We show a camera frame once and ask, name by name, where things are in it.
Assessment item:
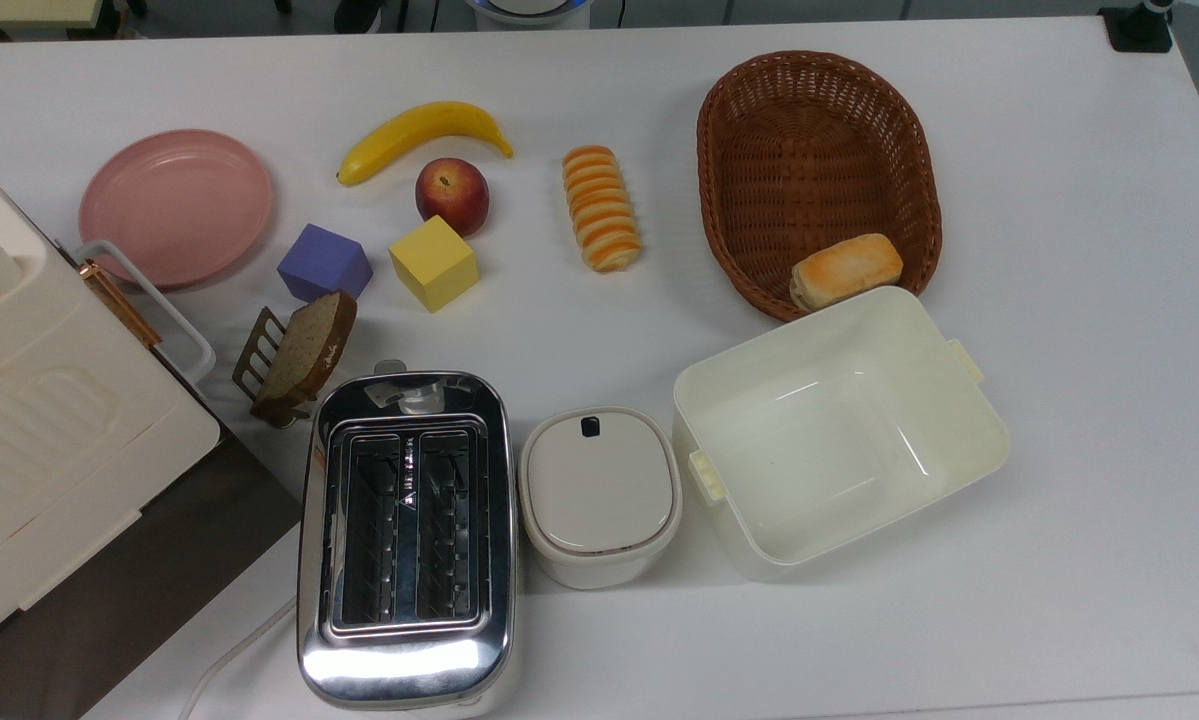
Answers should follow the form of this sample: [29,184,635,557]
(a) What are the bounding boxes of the yellow cube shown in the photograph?
[388,215,481,314]

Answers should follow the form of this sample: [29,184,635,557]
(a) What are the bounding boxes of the purple cube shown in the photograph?
[277,223,374,304]

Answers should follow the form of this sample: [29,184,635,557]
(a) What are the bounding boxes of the pink plate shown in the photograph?
[79,129,275,291]

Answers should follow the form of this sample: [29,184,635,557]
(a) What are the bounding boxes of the small cream lidded container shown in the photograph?
[517,405,684,591]

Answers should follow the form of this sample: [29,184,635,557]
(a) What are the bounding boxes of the orange striped bread loaf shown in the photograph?
[561,145,644,273]

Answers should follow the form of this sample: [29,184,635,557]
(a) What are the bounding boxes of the red apple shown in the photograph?
[415,157,491,238]

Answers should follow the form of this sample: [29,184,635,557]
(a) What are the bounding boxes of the open cream plastic container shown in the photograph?
[672,285,1012,583]

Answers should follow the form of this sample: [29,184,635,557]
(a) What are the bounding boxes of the golden bread roll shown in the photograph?
[789,233,905,312]

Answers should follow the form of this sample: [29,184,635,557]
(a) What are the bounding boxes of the brown wicker basket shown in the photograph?
[696,50,944,323]

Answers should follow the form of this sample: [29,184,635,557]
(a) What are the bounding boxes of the brown bread slice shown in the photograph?
[252,290,359,409]

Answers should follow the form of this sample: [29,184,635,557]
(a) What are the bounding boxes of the yellow banana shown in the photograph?
[336,101,515,188]

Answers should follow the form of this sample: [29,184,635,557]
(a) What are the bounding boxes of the brown metal toast rack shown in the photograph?
[232,306,320,429]

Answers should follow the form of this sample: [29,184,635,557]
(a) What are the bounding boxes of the chrome two-slot toaster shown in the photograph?
[296,360,520,716]

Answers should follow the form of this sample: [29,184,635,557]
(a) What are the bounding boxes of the copper latch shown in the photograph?
[81,259,163,349]

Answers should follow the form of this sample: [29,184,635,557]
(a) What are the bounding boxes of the white oven appliance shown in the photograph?
[0,150,222,656]

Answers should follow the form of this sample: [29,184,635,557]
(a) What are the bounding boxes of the black table clamp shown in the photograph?
[1099,0,1175,54]

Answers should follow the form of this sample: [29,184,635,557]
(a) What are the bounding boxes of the white wire handle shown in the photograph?
[74,239,217,401]

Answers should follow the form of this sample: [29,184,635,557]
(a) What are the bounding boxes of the white toaster cable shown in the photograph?
[177,597,300,720]

